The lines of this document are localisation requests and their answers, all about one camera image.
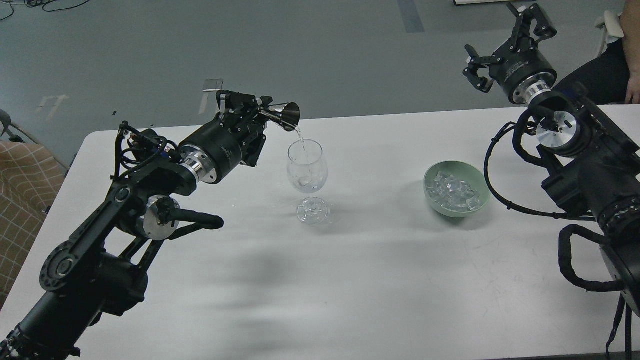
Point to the green bowl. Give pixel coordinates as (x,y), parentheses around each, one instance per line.
(464,171)

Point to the steel double jigger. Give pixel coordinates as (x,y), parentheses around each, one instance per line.
(286,115)

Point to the clear wine glass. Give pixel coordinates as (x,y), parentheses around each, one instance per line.
(308,171)

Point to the seated person dark trousers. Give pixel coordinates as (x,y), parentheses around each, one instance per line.
(605,78)

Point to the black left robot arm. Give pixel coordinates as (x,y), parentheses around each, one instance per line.
(102,267)

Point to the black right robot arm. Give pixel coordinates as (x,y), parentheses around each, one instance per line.
(592,164)

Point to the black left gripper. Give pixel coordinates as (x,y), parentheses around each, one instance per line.
(235,137)

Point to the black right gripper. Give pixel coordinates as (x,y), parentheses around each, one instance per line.
(515,65)

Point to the person's hand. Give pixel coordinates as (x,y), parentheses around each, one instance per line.
(632,95)

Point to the clear ice cubes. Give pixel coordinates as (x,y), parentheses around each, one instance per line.
(452,193)

